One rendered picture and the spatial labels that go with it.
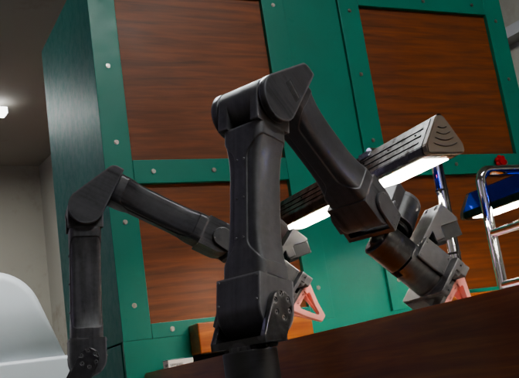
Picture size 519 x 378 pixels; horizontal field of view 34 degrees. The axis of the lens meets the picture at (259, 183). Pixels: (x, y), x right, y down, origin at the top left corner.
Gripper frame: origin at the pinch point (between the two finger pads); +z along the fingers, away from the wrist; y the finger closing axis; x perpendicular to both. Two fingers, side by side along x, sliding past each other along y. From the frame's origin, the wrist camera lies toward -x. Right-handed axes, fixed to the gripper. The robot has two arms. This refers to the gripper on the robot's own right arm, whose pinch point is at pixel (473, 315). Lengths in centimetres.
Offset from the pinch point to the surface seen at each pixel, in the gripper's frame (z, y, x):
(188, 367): -19, 56, 17
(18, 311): -43, 295, -21
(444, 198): -0.1, 29.8, -34.3
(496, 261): 25, 45, -41
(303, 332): 6, 80, -13
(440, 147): -14.8, 7.6, -26.1
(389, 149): -18.1, 20.8, -28.3
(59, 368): -13, 292, -10
